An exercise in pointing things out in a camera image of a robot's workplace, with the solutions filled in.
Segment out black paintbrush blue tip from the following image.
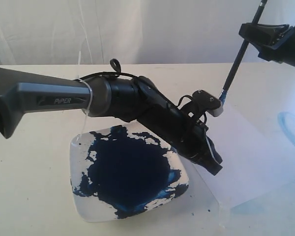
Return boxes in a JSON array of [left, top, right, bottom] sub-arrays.
[[219, 0, 267, 105]]

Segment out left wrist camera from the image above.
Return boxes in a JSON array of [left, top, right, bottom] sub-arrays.
[[192, 90, 223, 117]]

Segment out white square paint dish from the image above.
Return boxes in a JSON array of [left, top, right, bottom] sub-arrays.
[[69, 122, 189, 223]]

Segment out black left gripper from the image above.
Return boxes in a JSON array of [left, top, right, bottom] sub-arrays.
[[137, 99, 223, 175]]

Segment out white zip tie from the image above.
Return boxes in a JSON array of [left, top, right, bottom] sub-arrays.
[[76, 51, 93, 144]]

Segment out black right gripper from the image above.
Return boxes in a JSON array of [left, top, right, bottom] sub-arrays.
[[239, 23, 295, 67]]

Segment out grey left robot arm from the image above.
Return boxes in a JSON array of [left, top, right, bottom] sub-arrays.
[[0, 66, 222, 175]]

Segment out white paper sheet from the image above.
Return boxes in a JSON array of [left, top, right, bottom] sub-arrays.
[[195, 105, 295, 207]]

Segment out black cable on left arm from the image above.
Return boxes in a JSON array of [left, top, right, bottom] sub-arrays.
[[75, 59, 208, 133]]

